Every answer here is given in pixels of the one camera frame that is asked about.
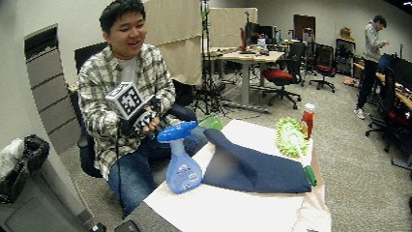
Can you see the black swivel office chair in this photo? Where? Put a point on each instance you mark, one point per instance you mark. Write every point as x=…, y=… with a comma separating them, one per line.
x=386, y=109

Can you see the small black device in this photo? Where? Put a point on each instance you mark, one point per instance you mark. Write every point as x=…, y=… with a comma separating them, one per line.
x=127, y=226

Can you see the white table cover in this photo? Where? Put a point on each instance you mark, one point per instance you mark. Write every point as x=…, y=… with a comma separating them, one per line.
x=233, y=209

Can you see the long wood side desk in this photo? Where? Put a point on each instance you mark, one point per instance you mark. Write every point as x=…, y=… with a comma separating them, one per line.
x=397, y=90

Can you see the blue spray bottle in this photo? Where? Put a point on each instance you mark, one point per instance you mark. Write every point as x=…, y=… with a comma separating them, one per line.
x=182, y=170

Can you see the dark brown door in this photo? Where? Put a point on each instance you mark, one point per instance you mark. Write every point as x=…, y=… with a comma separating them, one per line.
x=305, y=25

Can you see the grey panel rack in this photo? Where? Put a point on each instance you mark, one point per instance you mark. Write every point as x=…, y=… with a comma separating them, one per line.
x=51, y=90

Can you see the grey cabinet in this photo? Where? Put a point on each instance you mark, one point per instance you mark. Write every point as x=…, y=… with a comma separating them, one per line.
x=30, y=209

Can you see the white marker cube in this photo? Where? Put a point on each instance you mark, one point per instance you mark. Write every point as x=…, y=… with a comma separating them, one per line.
x=125, y=100

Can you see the light wood desk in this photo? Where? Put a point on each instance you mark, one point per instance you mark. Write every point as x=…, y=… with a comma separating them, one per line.
x=251, y=59

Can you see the black computer monitor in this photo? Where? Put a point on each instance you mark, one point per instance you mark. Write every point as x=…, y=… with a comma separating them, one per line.
x=403, y=72

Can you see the red seat office chair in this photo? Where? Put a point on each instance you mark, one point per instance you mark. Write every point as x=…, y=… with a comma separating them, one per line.
x=281, y=79

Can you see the black bag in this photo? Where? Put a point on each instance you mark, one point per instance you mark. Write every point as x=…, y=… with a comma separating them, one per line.
x=23, y=167

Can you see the person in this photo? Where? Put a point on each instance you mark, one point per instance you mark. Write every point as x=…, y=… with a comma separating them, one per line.
x=371, y=61
x=129, y=64

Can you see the beige partition curtain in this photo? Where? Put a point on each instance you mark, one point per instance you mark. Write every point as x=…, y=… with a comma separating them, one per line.
x=181, y=42

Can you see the black mesh office chair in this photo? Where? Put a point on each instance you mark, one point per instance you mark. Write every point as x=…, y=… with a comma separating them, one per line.
x=325, y=66

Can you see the navy blue cloth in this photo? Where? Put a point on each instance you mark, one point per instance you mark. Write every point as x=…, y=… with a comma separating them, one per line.
x=254, y=167

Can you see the green translucent plastic bag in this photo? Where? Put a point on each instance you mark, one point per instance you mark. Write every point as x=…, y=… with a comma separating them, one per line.
x=211, y=123

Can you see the black tripod stand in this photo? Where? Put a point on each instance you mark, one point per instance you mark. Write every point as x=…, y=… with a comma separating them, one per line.
x=209, y=80

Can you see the red sauce bottle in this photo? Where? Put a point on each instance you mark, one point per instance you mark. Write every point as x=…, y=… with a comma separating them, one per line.
x=309, y=121

